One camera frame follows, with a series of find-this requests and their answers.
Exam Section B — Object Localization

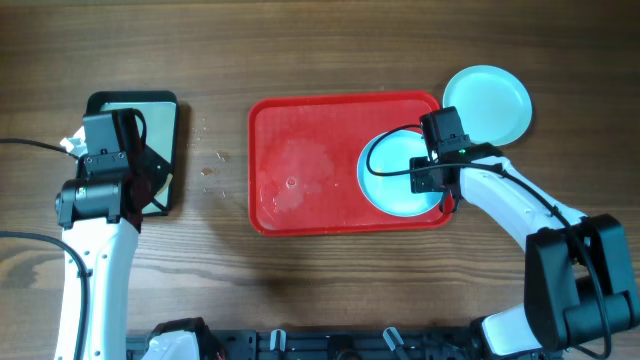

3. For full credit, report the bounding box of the teal plate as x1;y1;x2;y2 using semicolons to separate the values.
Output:
442;65;533;146
357;130;441;218

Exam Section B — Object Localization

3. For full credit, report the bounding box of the teal plate top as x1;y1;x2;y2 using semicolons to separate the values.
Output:
442;65;533;146

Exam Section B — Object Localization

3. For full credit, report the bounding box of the green yellow sponge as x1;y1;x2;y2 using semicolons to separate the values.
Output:
154;173;173;198

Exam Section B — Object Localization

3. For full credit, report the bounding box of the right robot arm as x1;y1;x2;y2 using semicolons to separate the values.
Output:
410;107;639;359

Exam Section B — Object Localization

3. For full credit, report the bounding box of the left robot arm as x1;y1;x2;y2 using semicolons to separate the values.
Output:
55;108;172;359

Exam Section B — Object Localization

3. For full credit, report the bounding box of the red plastic tray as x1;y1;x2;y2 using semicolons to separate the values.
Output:
248;91;453;236

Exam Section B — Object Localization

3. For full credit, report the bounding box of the black water basin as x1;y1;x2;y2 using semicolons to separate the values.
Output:
84;90;180;217

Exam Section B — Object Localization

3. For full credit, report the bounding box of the black right camera cable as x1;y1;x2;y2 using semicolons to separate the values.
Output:
365;123;614;359

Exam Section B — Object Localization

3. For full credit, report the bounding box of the black camera cable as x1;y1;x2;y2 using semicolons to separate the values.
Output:
365;123;614;359
0;137;91;360

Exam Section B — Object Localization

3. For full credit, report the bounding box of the black left camera cable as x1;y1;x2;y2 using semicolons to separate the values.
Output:
0;137;91;360

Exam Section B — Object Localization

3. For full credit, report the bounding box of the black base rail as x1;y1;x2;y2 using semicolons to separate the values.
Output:
124;319;551;360

